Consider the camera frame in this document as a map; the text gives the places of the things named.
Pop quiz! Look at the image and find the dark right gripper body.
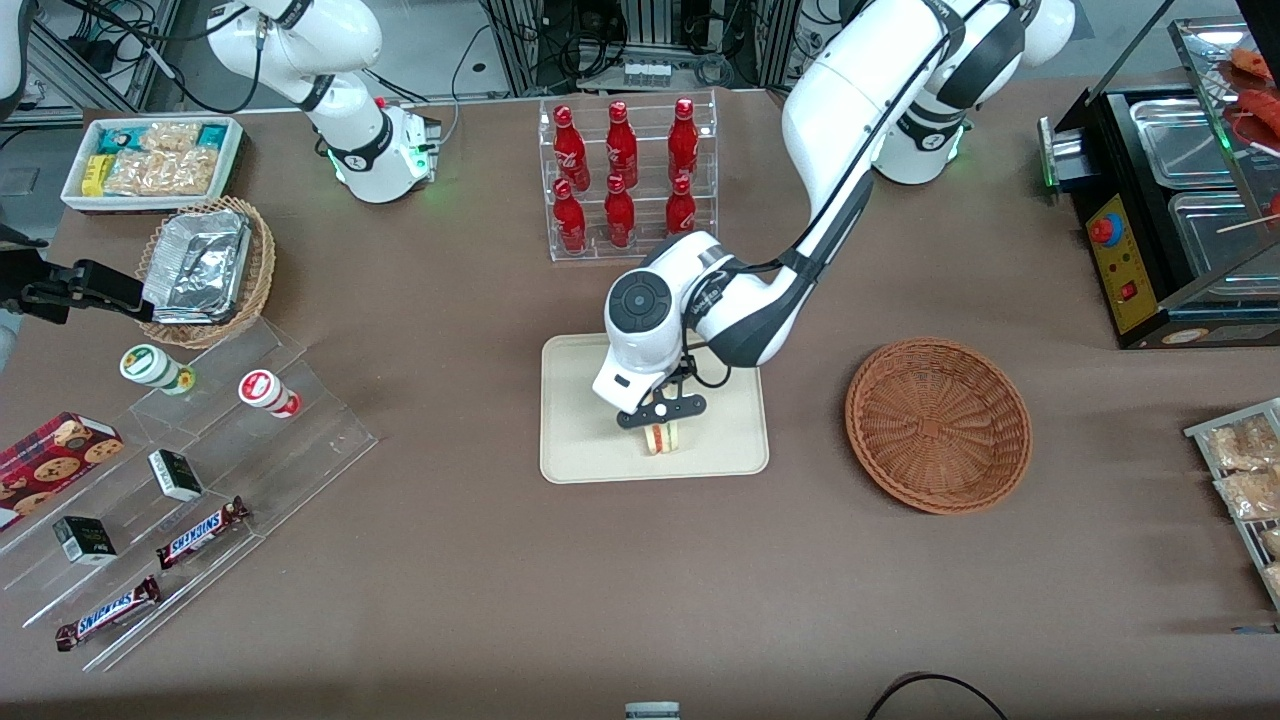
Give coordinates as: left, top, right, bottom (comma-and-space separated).
0, 225, 49, 319

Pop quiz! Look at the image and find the beige plastic tray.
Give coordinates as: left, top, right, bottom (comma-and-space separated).
540, 332, 770, 485

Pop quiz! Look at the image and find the light wicker basket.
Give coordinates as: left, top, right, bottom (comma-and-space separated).
135, 196, 277, 350

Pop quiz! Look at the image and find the brown wicker basket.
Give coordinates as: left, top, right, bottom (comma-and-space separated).
845, 338, 1033, 516

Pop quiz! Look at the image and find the tray of packaged pastries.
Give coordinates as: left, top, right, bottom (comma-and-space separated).
1185, 398, 1280, 613

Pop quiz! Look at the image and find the green lid snack cup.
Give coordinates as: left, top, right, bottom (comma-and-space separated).
120, 344, 196, 396

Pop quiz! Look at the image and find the aluminium foil container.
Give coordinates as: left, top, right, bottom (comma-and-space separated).
142, 210, 253, 326

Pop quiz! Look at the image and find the large clear cracker bag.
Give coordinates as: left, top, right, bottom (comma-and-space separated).
105, 148, 223, 197

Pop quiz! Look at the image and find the clear acrylic bottle rack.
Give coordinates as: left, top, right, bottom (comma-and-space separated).
538, 90, 719, 263

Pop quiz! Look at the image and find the red cola bottle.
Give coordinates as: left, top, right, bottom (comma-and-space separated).
553, 179, 588, 254
665, 175, 697, 239
668, 98, 700, 183
604, 174, 637, 249
553, 105, 591, 191
606, 101, 639, 189

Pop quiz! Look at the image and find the small clear cracker bag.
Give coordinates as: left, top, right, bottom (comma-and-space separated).
140, 122, 201, 153

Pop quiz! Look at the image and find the white rectangular snack bin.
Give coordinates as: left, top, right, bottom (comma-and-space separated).
61, 116, 244, 215

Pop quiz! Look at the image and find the red lid snack cup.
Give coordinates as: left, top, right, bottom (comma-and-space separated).
238, 369, 302, 419

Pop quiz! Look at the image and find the red tartan cookie box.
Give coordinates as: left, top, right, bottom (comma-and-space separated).
0, 412, 126, 531

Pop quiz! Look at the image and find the small black box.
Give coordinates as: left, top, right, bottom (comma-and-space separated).
53, 516, 118, 566
148, 449, 205, 503

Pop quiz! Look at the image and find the clear acrylic stepped stand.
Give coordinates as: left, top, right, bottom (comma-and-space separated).
0, 318, 379, 673

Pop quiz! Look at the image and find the snickers chocolate bar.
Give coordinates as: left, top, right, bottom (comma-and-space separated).
156, 497, 250, 571
55, 576, 162, 652

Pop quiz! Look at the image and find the aluminium equipment rack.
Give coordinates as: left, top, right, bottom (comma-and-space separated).
480, 0, 801, 93

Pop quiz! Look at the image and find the black hot food warmer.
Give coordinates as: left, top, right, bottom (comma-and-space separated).
1040, 15, 1280, 349

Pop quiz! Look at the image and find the steel warmer pan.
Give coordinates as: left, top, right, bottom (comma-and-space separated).
1168, 190, 1280, 301
1130, 97, 1243, 191

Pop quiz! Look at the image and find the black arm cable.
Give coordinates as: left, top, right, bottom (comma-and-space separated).
672, 0, 1016, 391

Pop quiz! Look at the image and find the aluminium frame rail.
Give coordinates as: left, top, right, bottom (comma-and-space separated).
25, 0, 183, 113

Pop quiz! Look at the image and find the black looped cable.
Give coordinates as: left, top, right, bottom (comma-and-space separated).
865, 673, 1011, 720

